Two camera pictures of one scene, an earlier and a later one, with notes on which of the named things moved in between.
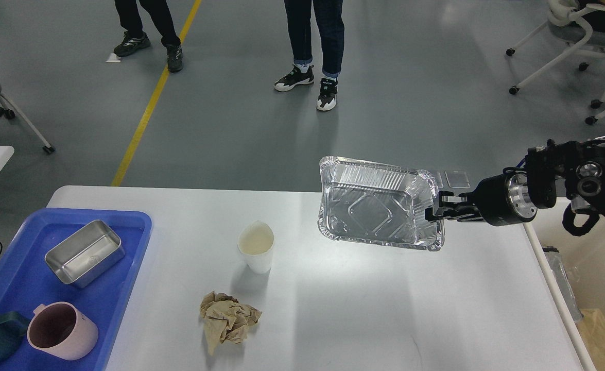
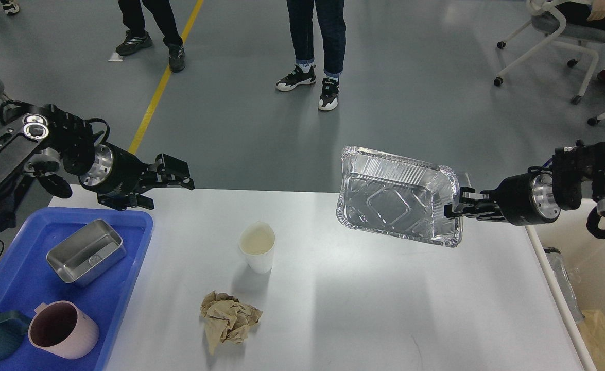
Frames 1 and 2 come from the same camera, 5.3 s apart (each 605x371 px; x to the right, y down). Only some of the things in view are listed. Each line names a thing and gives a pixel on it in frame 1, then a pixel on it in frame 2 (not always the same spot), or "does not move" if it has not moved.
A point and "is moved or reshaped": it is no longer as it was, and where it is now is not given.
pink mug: (59, 329) does not move
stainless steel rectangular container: (87, 253) does not move
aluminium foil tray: (365, 202) is moved or reshaped
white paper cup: (256, 240) does not move
